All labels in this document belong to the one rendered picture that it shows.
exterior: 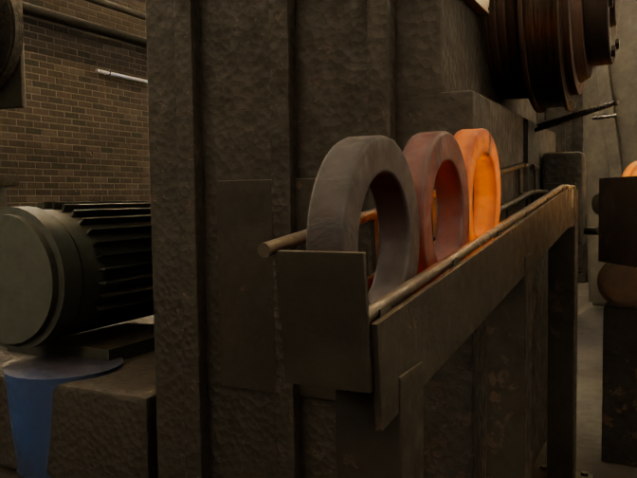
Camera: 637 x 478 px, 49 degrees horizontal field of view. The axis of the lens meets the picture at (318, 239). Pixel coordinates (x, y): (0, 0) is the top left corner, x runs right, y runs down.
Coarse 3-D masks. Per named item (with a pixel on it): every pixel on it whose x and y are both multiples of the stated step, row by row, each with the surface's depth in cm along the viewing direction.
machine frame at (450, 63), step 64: (192, 0) 139; (256, 0) 135; (320, 0) 129; (384, 0) 120; (448, 0) 123; (192, 64) 139; (256, 64) 136; (320, 64) 129; (384, 64) 121; (448, 64) 123; (192, 128) 140; (256, 128) 136; (320, 128) 130; (384, 128) 121; (448, 128) 119; (512, 128) 146; (192, 192) 141; (256, 192) 136; (512, 192) 147; (192, 256) 142; (256, 256) 137; (192, 320) 143; (256, 320) 138; (192, 384) 144; (256, 384) 139; (448, 384) 122; (192, 448) 144; (256, 448) 141; (320, 448) 134; (448, 448) 123
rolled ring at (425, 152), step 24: (408, 144) 73; (432, 144) 72; (456, 144) 79; (432, 168) 71; (456, 168) 79; (432, 192) 71; (456, 192) 82; (456, 216) 83; (432, 240) 72; (456, 240) 82; (432, 264) 72
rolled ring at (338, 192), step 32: (352, 160) 55; (384, 160) 60; (320, 192) 54; (352, 192) 54; (384, 192) 65; (320, 224) 53; (352, 224) 54; (384, 224) 67; (416, 224) 68; (384, 256) 67; (416, 256) 68; (384, 288) 65
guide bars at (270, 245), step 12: (504, 168) 135; (516, 168) 144; (528, 192) 147; (540, 192) 159; (432, 204) 94; (504, 204) 127; (516, 204) 134; (528, 204) 150; (360, 216) 72; (372, 216) 74; (432, 216) 94; (372, 228) 76; (432, 228) 95; (276, 240) 57; (288, 240) 58; (300, 240) 60; (372, 240) 76; (264, 252) 56; (276, 252) 57; (372, 252) 76; (276, 264) 58; (276, 276) 58; (372, 276) 70
